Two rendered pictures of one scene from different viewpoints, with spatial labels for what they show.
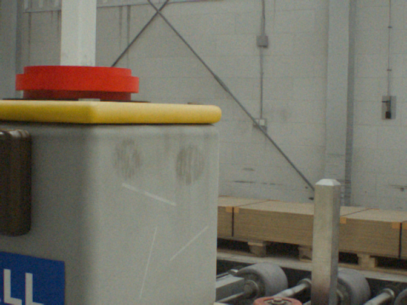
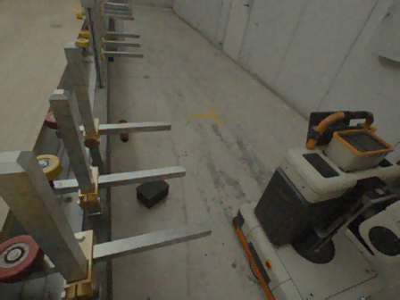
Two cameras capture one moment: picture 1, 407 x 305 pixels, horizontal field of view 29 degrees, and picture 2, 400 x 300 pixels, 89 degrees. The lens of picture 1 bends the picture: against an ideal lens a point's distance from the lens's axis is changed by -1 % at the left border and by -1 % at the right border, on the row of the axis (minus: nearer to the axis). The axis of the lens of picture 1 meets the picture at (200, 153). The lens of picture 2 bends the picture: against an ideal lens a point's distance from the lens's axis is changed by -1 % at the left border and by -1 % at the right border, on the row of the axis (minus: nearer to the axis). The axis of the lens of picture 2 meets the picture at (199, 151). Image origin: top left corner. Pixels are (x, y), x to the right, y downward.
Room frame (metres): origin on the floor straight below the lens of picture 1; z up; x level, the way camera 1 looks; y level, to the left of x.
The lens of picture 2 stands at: (0.92, 1.34, 1.35)
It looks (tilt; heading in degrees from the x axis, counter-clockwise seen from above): 40 degrees down; 214
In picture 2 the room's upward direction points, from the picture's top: 11 degrees clockwise
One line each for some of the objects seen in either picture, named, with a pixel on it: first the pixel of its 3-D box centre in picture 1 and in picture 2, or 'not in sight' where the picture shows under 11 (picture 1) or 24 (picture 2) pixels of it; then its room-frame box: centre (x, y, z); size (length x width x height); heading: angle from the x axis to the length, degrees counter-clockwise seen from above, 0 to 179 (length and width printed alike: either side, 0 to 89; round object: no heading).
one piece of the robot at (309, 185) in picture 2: not in sight; (326, 194); (-0.11, 1.50, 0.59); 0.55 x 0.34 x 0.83; 148
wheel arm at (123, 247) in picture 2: not in sight; (126, 247); (0.81, 1.11, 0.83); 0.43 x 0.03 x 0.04; 149
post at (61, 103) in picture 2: not in sight; (83, 172); (0.78, 0.89, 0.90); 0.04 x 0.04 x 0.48; 59
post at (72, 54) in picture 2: not in sight; (87, 116); (0.65, 0.67, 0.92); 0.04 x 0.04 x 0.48; 59
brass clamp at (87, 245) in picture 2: not in sight; (81, 265); (0.90, 1.08, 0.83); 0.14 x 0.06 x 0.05; 59
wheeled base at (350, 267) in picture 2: not in sight; (300, 247); (-0.06, 1.58, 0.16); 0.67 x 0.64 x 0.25; 58
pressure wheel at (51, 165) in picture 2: not in sight; (48, 177); (0.84, 0.80, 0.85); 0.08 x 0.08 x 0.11
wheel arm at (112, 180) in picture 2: not in sight; (121, 179); (0.68, 0.90, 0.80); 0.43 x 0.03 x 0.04; 149
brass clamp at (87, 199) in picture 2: not in sight; (89, 187); (0.77, 0.87, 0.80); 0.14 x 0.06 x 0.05; 59
